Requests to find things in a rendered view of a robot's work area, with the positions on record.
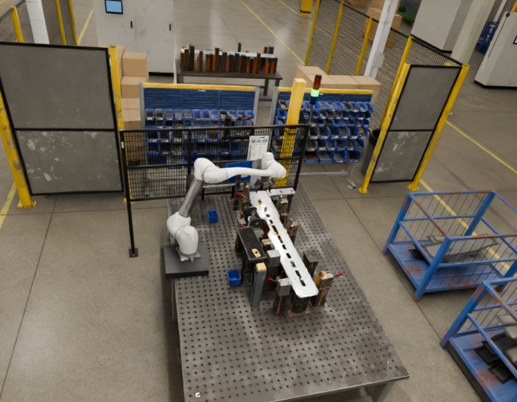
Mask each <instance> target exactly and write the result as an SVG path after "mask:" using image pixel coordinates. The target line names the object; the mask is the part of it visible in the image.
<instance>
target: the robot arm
mask: <svg viewBox="0 0 517 402"><path fill-rule="evenodd" d="M194 168H195V170H194V179H193V181H192V183H191V186H190V188H189V190H188V192H187V195H186V197H185V199H184V202H183V204H182V206H181V208H180V211H179V212H176V213H175V214H174V215H172V216H171V217H169V219H168V221H167V226H168V229H169V231H170V232H171V234H172V235H173V236H174V237H175V238H176V240H177V242H178V243H179V245H180V247H176V250H177V251H178V254H179V256H180V261H181V262H184V261H187V260H190V261H191V262H194V258H201V255H200V254H199V252H198V250H197V247H198V233H197V231H196V229H195V228H194V227H191V226H190V221H191V219H190V214H191V211H192V209H193V207H194V206H195V202H196V200H197V199H198V197H199V193H200V192H201V190H202V188H203V185H204V183H205V182H206V183H219V182H222V181H224V180H226V179H229V178H231V177H232V176H234V175H256V176H261V178H259V177H258V179H257V180H256V182H255V184H254V187H255V192H256V193H257V191H258V185H259V184H261V183H262V182H268V183H269V184H270V186H269V192H270V189H271V188H272V187H273V186H274V183H273V180H272V177H274V178H279V179H283V178H284V177H285V176H286V169H285V168H284V167H283V166H282V165H281V164H279V163H277V162H276V161H275V160H274V156H273V154H272V153H270V152H266V153H265V154H264V155H263V157H262V170H257V169H251V168H245V167H231V168H220V169H219V168H218V167H216V166H215V165H214V164H213V163H212V162H211V161H210V160H207V159H204V158H198V159H197V160H196V161H195V162H194ZM269 176H270V177H269ZM268 179H270V180H271V182H272V184H271V183H270V181H269V180H268ZM259 180H260V181H259Z"/></svg>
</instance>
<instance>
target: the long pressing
mask: <svg viewBox="0 0 517 402"><path fill-rule="evenodd" d="M258 199H261V200H262V204H261V205H259V203H258ZM250 200H251V201H250V203H251V206H253V207H257V212H258V214H259V216H260V217H261V219H262V220H264V221H265V222H266V224H267V226H268V227H269V229H270V231H269V232H268V234H267V237H268V239H271V240H272V242H273V244H274V247H275V249H276V250H279V252H280V254H281V259H280V263H281V265H282V268H283V269H284V271H285V273H286V276H287V277H288V278H289V279H290V282H291V286H292V288H293V290H294V292H295V294H296V296H297V297H299V298H307V297H312V296H316V295H318V289H317V287H316V285H315V284H314V281H313V280H312V278H311V276H310V274H309V272H308V271H307V269H306V267H305V265H304V263H303V262H302V260H301V258H300V256H299V254H298V252H297V251H296V249H295V247H294V245H293V243H292V242H291V240H290V237H289V236H288V234H287V233H286V230H285V228H284V227H283V225H282V223H281V221H280V219H279V218H280V214H279V213H278V211H277V209H276V207H275V205H274V204H273V202H272V200H271V198H270V196H269V195H268V193H267V192H266V191H257V193H256V192H255V191H250ZM264 207H267V211H264ZM271 212H272V213H271ZM266 215H269V216H270V217H269V218H267V216H266ZM269 220H272V222H273V223H270V221H269ZM272 226H275V227H276V229H277V231H278V232H282V235H280V237H281V239H282V241H283V243H280V242H279V240H278V237H277V235H275V236H274V235H273V233H274V229H273V227H272ZM283 244H284V245H285V246H286V248H287V250H283V248H282V245H283ZM286 253H289V254H290V256H291V258H288V257H287V256H286ZM291 261H293V262H294V264H295V265H296V267H292V265H291V263H290V262H291ZM295 270H298V272H299V273H300V275H301V276H302V279H299V277H298V276H297V275H296V273H295ZM299 280H303V281H304V283H305V284H306V286H302V284H301V282H300V281H299Z"/></svg>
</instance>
